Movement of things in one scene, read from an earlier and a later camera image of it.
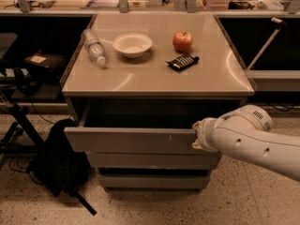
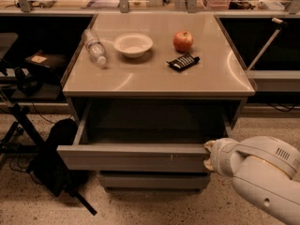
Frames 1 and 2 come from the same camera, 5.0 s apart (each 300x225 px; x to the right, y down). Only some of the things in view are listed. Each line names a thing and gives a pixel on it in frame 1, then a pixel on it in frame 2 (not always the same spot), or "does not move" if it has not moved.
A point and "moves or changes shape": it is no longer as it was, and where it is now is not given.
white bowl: x=132 y=45 does not move
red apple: x=182 y=40 does not move
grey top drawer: x=140 y=125 moves or changes shape
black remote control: x=182 y=62 does not move
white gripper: x=205 y=134 → x=219 y=157
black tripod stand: x=7 y=143 does not move
